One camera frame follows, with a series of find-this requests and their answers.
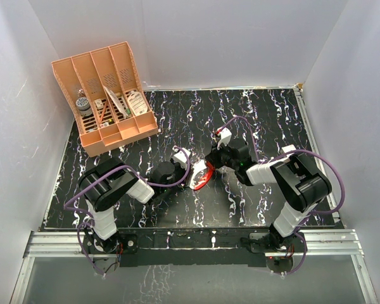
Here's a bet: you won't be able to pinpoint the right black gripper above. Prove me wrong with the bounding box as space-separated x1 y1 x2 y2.
205 140 239 170

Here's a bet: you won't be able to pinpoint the steel key holder red handle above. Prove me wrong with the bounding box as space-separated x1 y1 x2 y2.
186 160 215 191

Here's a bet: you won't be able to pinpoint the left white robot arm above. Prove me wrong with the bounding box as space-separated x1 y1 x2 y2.
78 158 191 253

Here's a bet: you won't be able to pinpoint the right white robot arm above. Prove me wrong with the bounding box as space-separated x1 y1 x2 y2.
205 139 332 251

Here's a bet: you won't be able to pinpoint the white box red label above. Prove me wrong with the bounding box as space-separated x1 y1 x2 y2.
280 144 296 154

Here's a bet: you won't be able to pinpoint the white labelled packet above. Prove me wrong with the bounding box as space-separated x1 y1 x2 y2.
127 91 148 116

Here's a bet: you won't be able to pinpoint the white paper card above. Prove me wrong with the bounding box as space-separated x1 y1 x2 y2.
103 85 129 119

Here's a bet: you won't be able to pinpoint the red pencil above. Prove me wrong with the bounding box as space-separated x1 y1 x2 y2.
99 101 109 125

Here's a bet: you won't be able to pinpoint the small white eraser block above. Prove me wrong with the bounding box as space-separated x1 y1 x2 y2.
94 99 104 110

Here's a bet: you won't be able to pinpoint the peach desk organizer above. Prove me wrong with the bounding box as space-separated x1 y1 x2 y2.
51 42 158 157

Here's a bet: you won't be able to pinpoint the small grey jar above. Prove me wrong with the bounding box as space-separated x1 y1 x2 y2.
75 97 92 117

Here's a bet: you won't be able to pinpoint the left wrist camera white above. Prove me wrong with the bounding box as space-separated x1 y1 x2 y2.
171 147 192 170

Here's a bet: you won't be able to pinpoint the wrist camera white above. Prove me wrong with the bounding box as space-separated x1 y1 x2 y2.
215 127 232 149
171 147 192 170

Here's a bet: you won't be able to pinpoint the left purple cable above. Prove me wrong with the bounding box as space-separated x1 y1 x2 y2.
64 146 191 276

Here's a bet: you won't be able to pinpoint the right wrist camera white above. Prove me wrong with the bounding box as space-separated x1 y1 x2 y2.
215 127 232 149

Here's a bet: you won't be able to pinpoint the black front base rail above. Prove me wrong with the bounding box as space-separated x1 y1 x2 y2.
120 227 274 267

